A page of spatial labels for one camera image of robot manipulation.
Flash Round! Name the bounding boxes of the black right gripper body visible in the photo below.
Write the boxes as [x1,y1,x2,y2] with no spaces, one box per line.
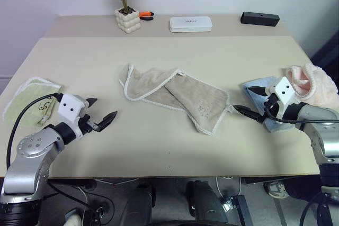
[263,93,285,121]

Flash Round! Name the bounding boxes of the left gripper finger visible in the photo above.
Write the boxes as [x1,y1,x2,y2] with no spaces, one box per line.
[85,97,99,110]
[95,111,118,133]

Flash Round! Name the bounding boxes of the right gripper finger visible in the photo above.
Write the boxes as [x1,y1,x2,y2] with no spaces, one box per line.
[232,104,266,124]
[247,86,267,97]

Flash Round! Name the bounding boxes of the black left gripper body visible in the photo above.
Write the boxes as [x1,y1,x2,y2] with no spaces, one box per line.
[78,114,100,135]

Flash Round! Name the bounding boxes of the folded blue towel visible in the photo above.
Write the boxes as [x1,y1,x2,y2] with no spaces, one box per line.
[240,76,301,133]

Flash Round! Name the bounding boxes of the pink fluffy towel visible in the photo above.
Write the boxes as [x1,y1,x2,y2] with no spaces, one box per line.
[286,63,339,111]

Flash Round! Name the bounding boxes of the beige towel with white trim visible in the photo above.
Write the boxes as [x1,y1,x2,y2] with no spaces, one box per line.
[118,63,234,136]

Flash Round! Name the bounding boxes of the folded green towel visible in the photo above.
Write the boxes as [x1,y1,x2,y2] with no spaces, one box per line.
[2,76,65,128]

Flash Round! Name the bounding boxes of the black rectangular box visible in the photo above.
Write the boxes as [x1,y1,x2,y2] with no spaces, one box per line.
[240,11,281,28]

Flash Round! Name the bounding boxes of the grey white sneaker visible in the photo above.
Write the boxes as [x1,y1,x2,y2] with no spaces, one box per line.
[263,180,290,200]

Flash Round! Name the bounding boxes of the green plant in white pot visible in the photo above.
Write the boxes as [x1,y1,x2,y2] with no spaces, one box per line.
[98,0,142,35]

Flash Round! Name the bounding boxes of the dark rounded robot leg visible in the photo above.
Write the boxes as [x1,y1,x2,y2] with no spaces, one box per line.
[122,182,156,226]
[184,180,229,226]

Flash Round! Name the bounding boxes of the white flat case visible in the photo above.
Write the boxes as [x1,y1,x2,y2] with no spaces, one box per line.
[169,16,213,33]

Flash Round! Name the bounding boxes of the orange and black pliers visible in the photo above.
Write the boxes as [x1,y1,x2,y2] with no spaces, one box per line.
[138,11,156,22]

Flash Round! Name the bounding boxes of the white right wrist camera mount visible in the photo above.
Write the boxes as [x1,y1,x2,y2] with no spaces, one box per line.
[268,76,301,109]

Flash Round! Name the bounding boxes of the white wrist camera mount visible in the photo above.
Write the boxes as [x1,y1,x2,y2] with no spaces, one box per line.
[268,76,301,109]
[57,93,90,140]

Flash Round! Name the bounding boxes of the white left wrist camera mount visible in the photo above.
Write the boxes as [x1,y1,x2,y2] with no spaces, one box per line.
[57,93,90,140]

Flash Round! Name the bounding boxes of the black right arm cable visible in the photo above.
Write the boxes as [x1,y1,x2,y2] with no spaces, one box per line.
[264,100,339,125]

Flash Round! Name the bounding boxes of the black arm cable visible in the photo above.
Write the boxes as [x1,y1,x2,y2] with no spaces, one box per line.
[264,100,339,125]
[6,93,64,170]

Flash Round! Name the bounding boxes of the thin black floor cable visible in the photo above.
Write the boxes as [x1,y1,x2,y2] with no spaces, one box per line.
[47,180,117,226]

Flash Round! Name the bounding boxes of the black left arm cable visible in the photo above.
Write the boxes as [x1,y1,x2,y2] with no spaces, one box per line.
[6,93,64,170]

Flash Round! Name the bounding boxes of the black metal table bracket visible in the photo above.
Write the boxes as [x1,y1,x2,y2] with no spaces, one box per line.
[227,195,253,226]

